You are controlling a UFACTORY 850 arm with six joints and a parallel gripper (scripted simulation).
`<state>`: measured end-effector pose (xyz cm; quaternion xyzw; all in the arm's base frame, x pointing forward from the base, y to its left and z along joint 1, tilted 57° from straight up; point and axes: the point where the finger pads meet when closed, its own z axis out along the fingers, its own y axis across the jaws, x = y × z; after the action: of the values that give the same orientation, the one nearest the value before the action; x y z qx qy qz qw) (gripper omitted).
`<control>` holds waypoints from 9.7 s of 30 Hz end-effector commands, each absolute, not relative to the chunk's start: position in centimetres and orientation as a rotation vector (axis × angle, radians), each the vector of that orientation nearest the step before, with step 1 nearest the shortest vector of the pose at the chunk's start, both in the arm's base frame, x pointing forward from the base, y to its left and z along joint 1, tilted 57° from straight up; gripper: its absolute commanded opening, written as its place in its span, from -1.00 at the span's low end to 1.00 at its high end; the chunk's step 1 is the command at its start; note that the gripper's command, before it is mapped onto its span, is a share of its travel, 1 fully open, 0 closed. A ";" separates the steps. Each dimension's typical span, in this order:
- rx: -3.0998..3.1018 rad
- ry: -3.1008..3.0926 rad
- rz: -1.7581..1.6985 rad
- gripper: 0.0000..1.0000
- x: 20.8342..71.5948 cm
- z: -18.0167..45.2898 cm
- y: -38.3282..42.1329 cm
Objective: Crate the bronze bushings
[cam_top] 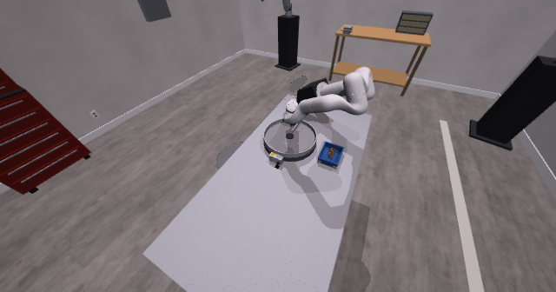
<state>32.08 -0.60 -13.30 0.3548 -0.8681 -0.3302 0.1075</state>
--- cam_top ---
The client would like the blue shallow tray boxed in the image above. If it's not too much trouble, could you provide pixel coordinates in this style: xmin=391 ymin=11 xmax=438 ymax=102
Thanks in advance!
xmin=317 ymin=141 xmax=344 ymax=169

